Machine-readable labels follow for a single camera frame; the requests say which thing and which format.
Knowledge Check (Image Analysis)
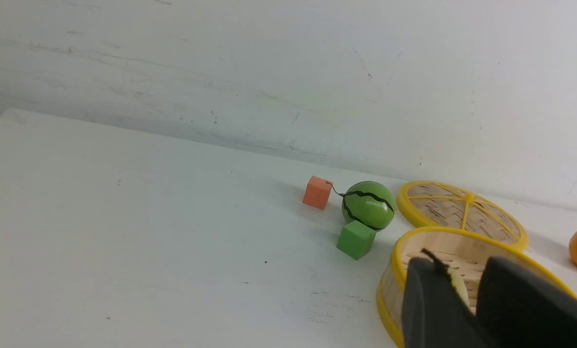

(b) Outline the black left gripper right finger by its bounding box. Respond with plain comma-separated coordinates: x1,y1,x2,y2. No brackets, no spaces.
476,257,577,348

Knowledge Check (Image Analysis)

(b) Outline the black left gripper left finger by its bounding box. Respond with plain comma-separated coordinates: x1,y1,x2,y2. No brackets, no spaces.
401,247,492,348

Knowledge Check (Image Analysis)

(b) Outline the pale green dumpling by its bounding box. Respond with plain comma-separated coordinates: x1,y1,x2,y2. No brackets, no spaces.
446,267,470,307

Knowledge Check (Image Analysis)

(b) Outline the woven bamboo steamer lid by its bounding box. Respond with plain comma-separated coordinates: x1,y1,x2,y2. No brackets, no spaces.
397,181,529,251

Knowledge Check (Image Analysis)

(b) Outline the green toy cube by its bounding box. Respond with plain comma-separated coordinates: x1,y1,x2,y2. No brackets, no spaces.
336,221,377,260

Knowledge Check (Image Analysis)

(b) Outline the green striped toy watermelon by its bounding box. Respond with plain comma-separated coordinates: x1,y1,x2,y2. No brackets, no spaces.
332,181,396,232

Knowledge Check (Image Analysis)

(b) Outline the orange toy cube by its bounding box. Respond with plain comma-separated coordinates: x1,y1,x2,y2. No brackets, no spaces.
302,176,333,211

